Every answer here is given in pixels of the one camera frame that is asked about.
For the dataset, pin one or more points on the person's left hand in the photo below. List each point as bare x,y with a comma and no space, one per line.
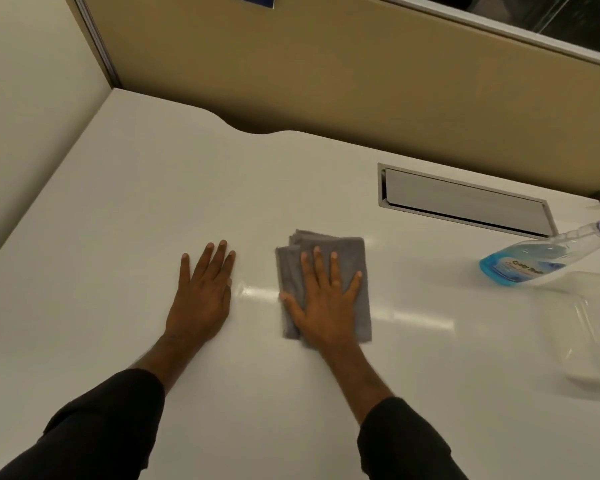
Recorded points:
200,304

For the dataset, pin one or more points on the person's right forearm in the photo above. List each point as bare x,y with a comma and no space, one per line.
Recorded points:
385,419

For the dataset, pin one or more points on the person's right middle finger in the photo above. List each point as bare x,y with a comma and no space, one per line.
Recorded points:
321,272

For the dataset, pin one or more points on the blue liquid spray bottle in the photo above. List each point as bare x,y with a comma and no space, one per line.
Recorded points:
522,262

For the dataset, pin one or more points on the grey microfibre cloth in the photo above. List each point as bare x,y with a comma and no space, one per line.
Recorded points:
292,267

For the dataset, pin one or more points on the person's left middle finger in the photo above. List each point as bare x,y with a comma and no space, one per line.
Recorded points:
220,262

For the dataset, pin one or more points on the person's left forearm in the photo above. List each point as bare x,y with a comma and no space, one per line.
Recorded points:
109,419

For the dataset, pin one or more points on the clear plastic container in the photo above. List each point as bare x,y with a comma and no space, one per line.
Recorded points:
580,329

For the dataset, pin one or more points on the beige desk partition panel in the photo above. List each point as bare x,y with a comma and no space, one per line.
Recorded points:
360,84

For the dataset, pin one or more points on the dark glass window pane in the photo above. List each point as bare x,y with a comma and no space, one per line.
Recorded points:
545,12

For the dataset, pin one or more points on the person's right little finger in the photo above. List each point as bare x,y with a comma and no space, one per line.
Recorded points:
352,288

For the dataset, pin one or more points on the silver partition corner post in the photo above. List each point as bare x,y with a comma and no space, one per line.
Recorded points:
97,44

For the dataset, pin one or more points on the person's left little finger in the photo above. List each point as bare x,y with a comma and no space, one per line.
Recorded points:
185,272

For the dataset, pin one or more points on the cream side partition panel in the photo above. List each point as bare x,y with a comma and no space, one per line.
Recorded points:
29,119

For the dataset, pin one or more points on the person's right thumb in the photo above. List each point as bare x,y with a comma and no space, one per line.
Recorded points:
292,305

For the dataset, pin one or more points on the person's right hand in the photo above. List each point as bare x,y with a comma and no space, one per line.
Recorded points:
327,314

